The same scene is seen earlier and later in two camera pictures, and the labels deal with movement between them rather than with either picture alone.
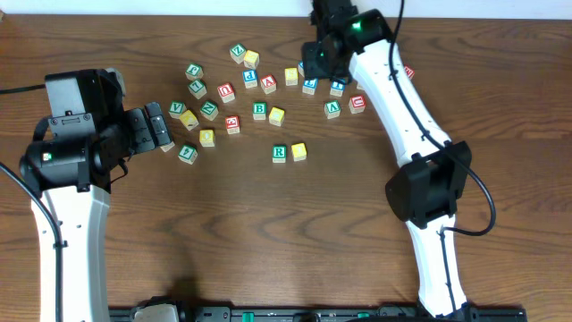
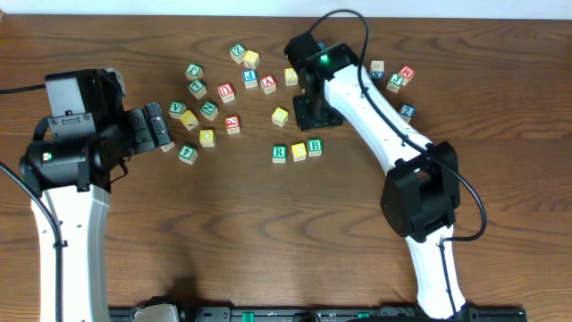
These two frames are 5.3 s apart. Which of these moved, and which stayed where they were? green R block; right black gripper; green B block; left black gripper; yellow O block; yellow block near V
Moved: green B block; right black gripper
Stayed: green R block; yellow O block; yellow block near V; left black gripper
